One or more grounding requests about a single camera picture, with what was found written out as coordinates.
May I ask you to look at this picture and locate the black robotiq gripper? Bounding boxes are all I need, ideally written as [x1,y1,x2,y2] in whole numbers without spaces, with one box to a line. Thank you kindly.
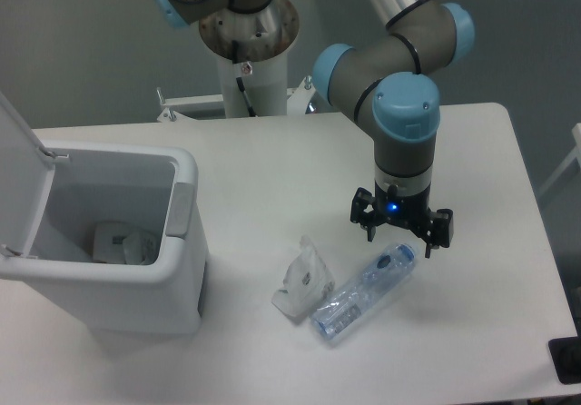
[350,184,454,258]

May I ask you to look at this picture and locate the white plastic bag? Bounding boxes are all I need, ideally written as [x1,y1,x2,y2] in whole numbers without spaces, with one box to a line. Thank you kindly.
[271,235,335,320]

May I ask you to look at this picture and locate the clear plastic water bottle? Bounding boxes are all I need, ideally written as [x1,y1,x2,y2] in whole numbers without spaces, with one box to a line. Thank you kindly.
[310,242,417,341]

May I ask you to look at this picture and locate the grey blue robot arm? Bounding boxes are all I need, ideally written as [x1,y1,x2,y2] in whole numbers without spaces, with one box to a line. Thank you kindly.
[154,0,475,250]

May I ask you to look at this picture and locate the white plastic trash can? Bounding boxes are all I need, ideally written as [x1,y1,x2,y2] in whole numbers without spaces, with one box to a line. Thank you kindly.
[1,141,208,334]

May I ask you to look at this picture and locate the white paper trash in bin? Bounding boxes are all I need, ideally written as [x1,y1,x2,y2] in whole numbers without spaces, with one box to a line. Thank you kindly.
[92,222,160,266]

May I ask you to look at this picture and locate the white trash can lid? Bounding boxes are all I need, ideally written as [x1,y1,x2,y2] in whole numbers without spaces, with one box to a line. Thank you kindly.
[1,96,69,257]

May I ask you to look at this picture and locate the black device at table edge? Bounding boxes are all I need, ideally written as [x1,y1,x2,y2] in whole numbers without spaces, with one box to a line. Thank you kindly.
[548,337,580,385]

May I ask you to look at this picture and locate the white pedestal base frame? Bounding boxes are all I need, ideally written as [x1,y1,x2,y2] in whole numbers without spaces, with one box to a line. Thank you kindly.
[156,75,333,123]

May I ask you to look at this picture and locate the white furniture frame right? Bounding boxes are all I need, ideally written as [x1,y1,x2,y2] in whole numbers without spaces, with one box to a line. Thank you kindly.
[537,123,580,203]

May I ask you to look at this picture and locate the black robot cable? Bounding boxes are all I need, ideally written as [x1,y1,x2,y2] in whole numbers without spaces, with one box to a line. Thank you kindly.
[230,39,258,118]

